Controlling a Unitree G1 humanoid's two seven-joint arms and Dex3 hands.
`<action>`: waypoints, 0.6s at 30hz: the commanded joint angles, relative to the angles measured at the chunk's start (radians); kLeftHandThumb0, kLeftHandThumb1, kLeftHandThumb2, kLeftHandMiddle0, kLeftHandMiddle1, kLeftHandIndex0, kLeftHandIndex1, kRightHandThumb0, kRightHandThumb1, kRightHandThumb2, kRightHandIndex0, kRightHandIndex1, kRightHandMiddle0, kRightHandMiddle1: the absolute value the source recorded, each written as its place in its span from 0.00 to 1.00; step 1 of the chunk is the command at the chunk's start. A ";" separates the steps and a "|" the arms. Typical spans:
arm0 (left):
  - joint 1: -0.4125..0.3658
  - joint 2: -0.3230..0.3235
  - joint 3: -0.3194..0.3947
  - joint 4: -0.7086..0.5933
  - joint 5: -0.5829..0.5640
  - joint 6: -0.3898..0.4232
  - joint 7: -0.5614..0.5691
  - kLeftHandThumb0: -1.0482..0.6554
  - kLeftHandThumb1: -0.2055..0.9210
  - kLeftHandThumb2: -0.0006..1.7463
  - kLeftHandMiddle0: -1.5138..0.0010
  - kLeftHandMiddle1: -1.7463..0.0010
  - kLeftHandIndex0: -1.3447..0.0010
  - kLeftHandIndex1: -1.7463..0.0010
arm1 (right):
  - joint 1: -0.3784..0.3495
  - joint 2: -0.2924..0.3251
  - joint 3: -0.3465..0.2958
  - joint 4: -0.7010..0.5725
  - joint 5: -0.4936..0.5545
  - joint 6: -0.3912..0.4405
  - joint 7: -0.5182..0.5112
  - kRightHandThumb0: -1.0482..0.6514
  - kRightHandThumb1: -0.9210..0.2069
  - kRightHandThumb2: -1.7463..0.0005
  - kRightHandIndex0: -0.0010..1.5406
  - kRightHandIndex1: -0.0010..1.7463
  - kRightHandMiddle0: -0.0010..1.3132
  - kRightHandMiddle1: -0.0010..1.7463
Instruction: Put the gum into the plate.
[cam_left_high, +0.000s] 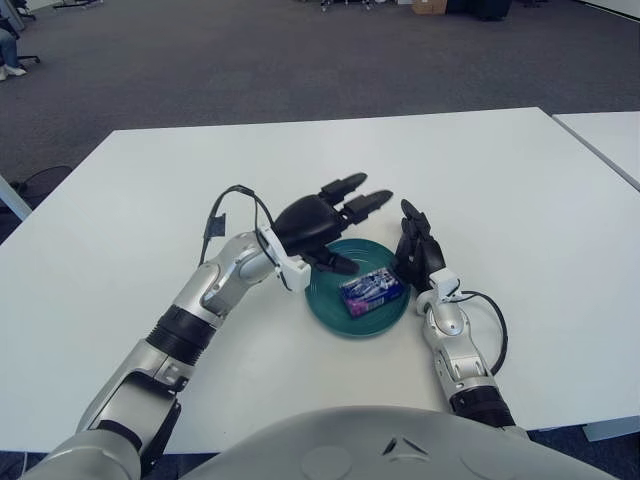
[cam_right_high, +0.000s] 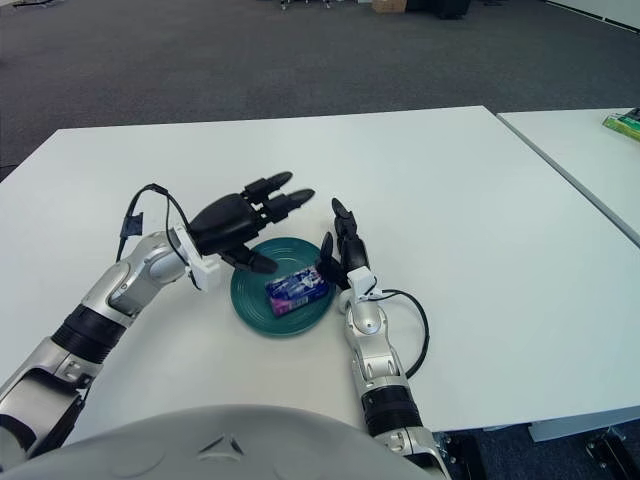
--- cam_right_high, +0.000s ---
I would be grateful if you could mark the white table frame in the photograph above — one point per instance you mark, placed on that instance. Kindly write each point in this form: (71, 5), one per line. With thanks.
(575, 429)

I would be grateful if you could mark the black equipment base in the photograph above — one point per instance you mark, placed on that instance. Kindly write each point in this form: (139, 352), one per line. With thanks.
(612, 452)

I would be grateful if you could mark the black cabinet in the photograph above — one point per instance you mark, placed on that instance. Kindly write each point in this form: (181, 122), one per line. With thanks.
(455, 9)

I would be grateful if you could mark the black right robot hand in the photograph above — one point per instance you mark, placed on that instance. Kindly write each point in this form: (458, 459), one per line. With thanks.
(352, 252)

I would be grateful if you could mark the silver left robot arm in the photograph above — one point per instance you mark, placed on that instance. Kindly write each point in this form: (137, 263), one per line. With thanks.
(100, 310)

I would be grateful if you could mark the wheeled metal cart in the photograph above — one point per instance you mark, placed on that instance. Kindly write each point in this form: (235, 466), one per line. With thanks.
(284, 5)

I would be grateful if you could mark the blue purple gum pack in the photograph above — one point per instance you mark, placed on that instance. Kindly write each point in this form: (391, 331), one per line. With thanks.
(295, 290)

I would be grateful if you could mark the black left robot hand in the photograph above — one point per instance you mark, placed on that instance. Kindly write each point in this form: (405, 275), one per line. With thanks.
(225, 225)

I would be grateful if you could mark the silver robot torso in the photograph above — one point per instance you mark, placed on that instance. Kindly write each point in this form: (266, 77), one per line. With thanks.
(200, 450)

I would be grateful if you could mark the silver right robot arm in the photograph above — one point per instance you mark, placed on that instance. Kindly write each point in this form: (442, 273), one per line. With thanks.
(375, 350)

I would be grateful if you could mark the teal green plate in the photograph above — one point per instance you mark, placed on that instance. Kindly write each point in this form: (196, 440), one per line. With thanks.
(250, 305)

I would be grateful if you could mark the green printed box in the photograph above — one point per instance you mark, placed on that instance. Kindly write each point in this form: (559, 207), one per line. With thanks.
(625, 125)

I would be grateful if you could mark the brown cardboard box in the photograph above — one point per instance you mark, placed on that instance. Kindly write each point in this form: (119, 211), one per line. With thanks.
(390, 5)

